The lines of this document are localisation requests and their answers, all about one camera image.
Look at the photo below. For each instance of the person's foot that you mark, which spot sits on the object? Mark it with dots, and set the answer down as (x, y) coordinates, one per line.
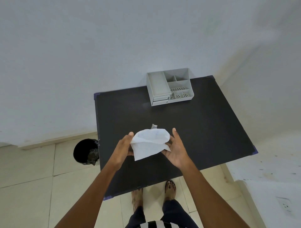
(170, 189)
(137, 197)

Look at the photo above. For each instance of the person's left hand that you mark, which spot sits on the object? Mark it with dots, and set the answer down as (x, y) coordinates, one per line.
(120, 152)

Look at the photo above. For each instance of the black waste bin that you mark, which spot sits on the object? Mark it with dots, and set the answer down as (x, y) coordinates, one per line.
(84, 151)

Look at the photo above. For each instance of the small crumpled grey wrapper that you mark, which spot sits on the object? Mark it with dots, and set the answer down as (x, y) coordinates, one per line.
(154, 126)

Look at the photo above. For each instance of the person's right thumb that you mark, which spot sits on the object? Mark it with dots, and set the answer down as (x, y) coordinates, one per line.
(176, 136)

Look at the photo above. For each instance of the person's left forearm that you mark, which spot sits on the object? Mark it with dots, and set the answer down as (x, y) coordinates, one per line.
(91, 197)

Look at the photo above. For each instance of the black white striped shirt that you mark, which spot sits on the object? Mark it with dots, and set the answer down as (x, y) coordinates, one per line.
(162, 224)

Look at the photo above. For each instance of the dark trousers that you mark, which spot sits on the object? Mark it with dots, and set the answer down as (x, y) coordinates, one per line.
(172, 210)

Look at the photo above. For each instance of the white paper sheet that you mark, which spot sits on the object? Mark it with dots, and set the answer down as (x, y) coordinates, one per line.
(150, 143)

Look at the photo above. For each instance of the person's right forearm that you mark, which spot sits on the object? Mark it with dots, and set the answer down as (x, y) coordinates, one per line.
(211, 199)

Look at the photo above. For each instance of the person's right hand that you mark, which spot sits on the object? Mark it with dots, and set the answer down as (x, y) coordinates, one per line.
(178, 153)

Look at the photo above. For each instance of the white wall socket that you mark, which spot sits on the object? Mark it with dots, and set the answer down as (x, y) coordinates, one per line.
(285, 205)

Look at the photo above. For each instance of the person's right foot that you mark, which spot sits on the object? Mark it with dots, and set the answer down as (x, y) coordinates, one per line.
(170, 189)

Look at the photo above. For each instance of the person's left thumb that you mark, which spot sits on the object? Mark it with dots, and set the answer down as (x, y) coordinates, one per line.
(130, 136)

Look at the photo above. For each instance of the person's left foot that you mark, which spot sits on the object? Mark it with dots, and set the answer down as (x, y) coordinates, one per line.
(137, 197)

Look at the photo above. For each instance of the white plastic desk organizer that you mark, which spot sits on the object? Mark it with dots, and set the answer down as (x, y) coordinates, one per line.
(157, 87)

